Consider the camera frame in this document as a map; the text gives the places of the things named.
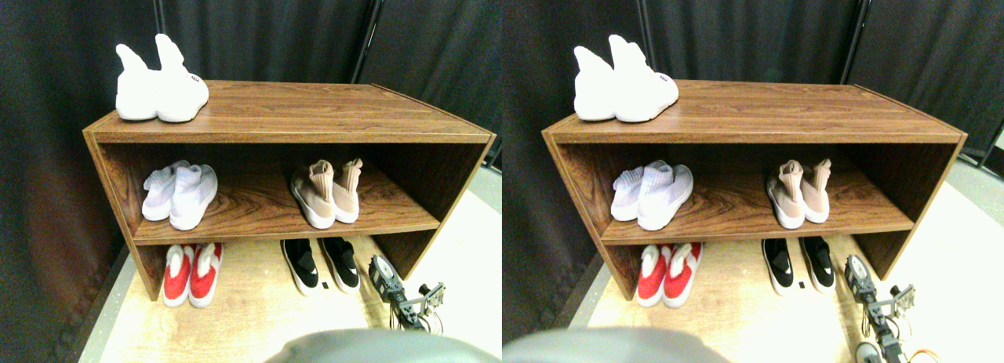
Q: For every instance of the red shoe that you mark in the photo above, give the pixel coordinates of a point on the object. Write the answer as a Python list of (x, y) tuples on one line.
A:
[(205, 278), (681, 278), (177, 278), (652, 278)]

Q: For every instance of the brown shoe rack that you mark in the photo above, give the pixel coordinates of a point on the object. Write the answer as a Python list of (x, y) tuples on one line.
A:
[(784, 112), (314, 112)]

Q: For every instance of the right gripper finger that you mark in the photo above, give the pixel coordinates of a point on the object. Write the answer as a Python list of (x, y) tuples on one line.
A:
[(859, 275), (384, 275)]

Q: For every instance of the pale lilac shoe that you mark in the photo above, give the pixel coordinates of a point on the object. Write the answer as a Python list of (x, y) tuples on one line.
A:
[(626, 198), (157, 198), (663, 202), (190, 202)]

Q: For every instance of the white shoe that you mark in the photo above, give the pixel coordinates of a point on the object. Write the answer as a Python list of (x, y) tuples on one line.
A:
[(594, 92), (180, 92), (135, 92), (643, 92)]

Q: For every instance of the curtain stand pole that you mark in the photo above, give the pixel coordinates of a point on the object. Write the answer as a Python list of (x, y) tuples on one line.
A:
[(857, 34), (990, 147), (644, 14), (369, 34)]

